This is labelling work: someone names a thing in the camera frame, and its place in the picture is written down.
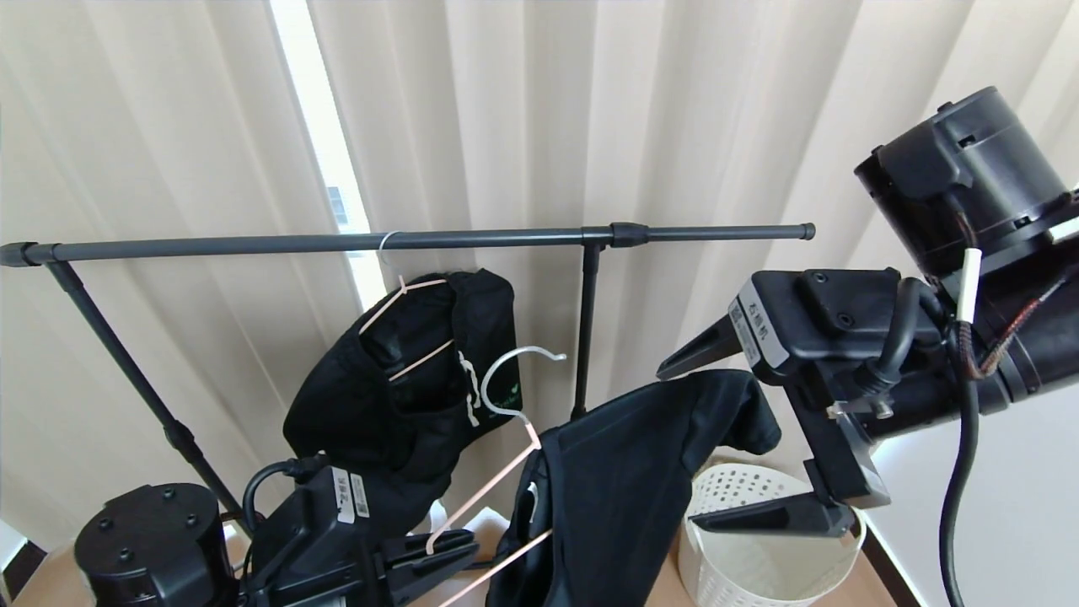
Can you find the black short-sleeved shirt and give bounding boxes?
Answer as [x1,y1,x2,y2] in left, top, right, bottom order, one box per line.
[487,368,783,607]

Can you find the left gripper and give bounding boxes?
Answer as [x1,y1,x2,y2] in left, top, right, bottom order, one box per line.
[244,468,480,607]

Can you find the beige curtain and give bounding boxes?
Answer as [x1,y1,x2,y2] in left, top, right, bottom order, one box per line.
[0,0,1079,549]

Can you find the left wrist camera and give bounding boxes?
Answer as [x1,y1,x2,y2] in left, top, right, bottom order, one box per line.
[250,472,336,561]

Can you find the black clothes rack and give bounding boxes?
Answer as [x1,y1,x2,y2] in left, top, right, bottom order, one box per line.
[0,222,817,536]

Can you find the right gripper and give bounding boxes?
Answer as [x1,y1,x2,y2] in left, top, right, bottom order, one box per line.
[656,282,1079,540]

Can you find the black shorts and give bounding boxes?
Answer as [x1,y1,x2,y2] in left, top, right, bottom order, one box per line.
[282,268,523,536]

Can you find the white laundry basket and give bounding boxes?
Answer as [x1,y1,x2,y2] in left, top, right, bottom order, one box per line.
[677,459,867,607]

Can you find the pink clothes hanger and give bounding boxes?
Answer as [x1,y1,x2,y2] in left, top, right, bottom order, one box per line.
[424,346,567,607]
[358,230,456,382]

